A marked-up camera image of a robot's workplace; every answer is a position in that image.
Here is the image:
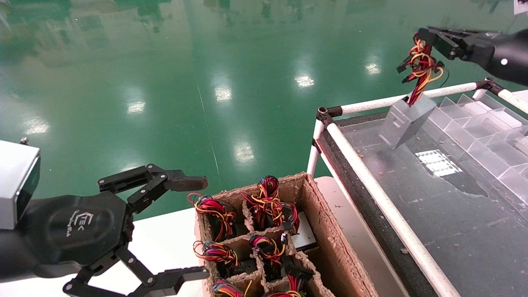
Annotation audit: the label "white grid label sticker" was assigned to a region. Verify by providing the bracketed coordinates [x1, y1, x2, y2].
[415, 149, 463, 178]

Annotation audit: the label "brown cardboard divider box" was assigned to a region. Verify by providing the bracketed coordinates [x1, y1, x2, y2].
[195, 172, 380, 297]

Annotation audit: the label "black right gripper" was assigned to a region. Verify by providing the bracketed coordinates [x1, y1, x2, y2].
[416, 26, 528, 87]

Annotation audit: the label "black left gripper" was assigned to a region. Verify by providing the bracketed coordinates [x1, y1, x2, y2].
[0, 164, 210, 297]

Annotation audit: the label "grey power supply coloured wires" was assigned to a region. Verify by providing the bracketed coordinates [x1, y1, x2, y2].
[193, 239, 240, 275]
[250, 233, 315, 282]
[266, 274, 305, 297]
[212, 278, 249, 297]
[188, 192, 238, 243]
[241, 175, 319, 252]
[379, 35, 445, 150]

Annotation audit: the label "clear acrylic compartment tray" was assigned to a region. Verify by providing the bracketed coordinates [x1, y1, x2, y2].
[338, 93, 528, 297]

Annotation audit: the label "white pipe rack frame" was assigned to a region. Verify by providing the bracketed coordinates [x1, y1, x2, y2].
[306, 77, 528, 297]

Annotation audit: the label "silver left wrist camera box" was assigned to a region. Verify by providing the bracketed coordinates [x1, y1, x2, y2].
[0, 137, 41, 231]

